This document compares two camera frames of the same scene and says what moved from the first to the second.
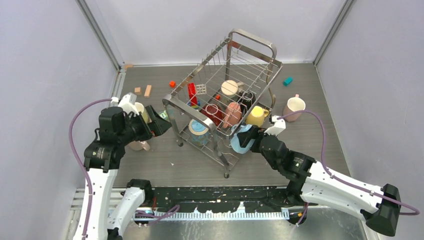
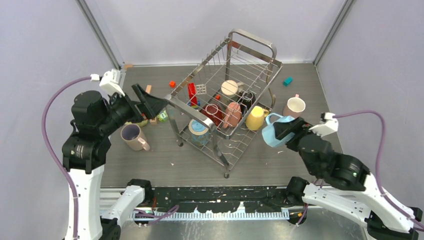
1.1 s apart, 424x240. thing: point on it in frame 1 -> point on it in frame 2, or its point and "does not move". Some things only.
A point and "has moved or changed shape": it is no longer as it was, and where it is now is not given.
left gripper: (158, 125) -> (149, 107)
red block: (192, 94) does not move
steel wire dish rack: (227, 96) does not move
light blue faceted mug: (234, 141) has moved or changed shape
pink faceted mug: (293, 104) does not move
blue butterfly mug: (199, 133) does not move
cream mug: (229, 88) does not move
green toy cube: (164, 115) does not move
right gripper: (254, 132) -> (297, 125)
